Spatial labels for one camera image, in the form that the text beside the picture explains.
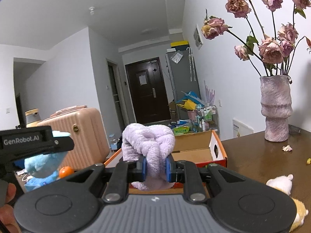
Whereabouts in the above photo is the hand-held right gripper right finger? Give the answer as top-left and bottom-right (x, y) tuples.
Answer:
(166, 154), (245, 202)

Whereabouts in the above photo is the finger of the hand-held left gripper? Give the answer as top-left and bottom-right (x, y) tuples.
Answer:
(52, 137), (74, 152)

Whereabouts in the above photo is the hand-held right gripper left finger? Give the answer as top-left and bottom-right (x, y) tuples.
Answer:
(66, 156), (147, 202)

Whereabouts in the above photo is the white plastic bag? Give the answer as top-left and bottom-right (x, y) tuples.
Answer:
(24, 131), (71, 178)

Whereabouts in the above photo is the lavender fluffy towel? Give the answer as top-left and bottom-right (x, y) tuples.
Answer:
(121, 123), (175, 191)

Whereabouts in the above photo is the red cardboard box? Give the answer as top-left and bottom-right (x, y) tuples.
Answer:
(104, 130), (227, 190)

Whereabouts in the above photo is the yellow and white plush toy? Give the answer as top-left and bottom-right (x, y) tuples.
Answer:
(266, 174), (308, 232)

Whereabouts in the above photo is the person's left hand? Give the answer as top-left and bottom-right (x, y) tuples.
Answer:
(0, 184), (17, 231)

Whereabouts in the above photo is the pink ribbed suitcase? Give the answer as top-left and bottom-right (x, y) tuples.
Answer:
(36, 105), (110, 171)

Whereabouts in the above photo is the orange fruit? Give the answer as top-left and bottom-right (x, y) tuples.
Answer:
(59, 166), (74, 178)

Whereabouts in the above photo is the blue tissue pack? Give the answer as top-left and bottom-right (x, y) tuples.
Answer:
(25, 175), (59, 192)

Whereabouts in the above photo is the green tissue packet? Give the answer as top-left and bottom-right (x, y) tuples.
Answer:
(174, 126), (190, 136)

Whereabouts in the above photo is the brown cardboard box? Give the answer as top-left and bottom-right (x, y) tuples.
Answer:
(169, 101), (178, 119)

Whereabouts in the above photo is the metal cart with bottles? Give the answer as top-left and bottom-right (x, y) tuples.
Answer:
(196, 105), (219, 136)

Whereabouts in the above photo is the yellow shopping bag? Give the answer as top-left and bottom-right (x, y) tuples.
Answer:
(176, 99), (196, 111)

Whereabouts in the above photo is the grey side door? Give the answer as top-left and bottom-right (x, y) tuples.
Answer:
(106, 58), (125, 132)

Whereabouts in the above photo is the dark brown entrance door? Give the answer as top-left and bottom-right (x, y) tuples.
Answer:
(125, 58), (170, 124)

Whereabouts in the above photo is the blue shopping bag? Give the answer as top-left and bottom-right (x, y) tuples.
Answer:
(181, 91), (204, 106)

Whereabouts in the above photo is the white flat box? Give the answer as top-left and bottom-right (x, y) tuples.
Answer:
(232, 119), (254, 139)

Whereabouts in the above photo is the purple decorative plant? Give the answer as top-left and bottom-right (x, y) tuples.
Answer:
(204, 80), (215, 107)

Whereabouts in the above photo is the grey refrigerator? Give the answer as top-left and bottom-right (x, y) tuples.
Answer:
(166, 48), (201, 122)

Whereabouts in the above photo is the white folded umbrella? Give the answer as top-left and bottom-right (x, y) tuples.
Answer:
(187, 48), (192, 82)
(192, 52), (197, 82)

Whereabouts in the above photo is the grey textured vase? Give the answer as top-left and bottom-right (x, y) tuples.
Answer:
(259, 75), (293, 142)

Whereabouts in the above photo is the yellow and black box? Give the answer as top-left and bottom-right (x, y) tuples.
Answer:
(170, 40), (189, 50)

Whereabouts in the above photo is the white electrical panel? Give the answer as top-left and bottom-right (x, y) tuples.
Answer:
(194, 24), (203, 50)

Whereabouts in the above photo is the bunch of dried pink roses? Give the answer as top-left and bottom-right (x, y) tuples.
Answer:
(201, 0), (311, 77)

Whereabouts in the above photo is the white charger cable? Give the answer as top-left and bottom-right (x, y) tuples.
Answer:
(16, 169), (32, 182)

